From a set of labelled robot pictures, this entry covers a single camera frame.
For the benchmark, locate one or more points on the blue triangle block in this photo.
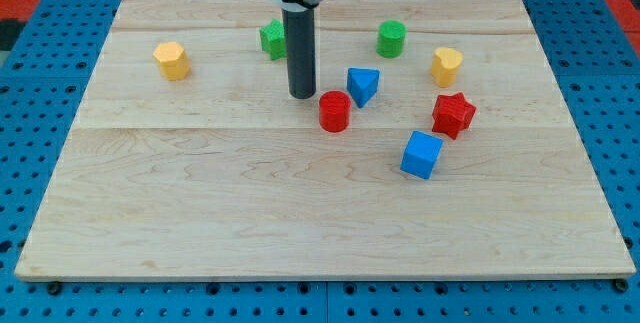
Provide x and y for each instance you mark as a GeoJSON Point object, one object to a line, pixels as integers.
{"type": "Point", "coordinates": [362, 84]}

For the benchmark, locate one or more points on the red cylinder block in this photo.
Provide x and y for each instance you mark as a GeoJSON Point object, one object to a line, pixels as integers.
{"type": "Point", "coordinates": [334, 111]}

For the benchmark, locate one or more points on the green star block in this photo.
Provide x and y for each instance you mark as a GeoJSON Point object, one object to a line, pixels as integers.
{"type": "Point", "coordinates": [272, 39]}

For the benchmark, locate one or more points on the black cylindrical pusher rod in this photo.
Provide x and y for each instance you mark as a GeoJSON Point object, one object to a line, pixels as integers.
{"type": "Point", "coordinates": [299, 33]}

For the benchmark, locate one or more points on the blue cube block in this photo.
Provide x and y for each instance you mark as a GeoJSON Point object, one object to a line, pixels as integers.
{"type": "Point", "coordinates": [421, 154]}

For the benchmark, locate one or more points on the yellow heart block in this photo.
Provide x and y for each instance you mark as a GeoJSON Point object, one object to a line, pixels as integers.
{"type": "Point", "coordinates": [445, 65]}

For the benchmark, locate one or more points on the green cylinder block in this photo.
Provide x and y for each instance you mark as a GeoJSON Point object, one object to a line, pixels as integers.
{"type": "Point", "coordinates": [391, 38]}

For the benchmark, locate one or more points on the red star block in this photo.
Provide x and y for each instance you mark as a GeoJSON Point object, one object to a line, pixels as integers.
{"type": "Point", "coordinates": [452, 114]}

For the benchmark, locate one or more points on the wooden board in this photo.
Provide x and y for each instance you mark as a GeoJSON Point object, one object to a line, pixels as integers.
{"type": "Point", "coordinates": [223, 176]}

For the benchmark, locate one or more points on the yellow hexagon block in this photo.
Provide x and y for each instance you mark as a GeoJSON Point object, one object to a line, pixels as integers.
{"type": "Point", "coordinates": [172, 60]}

